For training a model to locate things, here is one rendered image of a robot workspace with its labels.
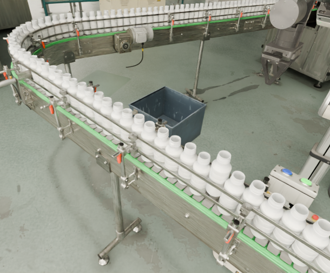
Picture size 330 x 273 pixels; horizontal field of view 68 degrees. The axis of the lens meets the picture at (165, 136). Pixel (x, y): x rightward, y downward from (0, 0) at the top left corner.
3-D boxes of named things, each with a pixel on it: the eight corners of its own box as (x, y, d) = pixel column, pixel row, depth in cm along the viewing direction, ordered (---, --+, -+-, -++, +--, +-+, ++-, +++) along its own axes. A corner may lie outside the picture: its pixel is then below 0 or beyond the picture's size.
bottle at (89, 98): (92, 126, 111) (87, 93, 100) (84, 121, 114) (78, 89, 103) (103, 121, 115) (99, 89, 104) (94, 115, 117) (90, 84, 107)
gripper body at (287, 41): (262, 52, 61) (272, 20, 56) (277, 43, 67) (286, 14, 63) (289, 60, 58) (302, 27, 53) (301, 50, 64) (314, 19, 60)
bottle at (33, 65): (35, 89, 133) (26, 59, 123) (35, 84, 137) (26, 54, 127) (47, 87, 135) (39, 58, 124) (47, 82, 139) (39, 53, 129)
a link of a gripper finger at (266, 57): (252, 83, 66) (263, 47, 60) (262, 75, 70) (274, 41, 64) (277, 91, 63) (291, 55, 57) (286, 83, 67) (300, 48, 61)
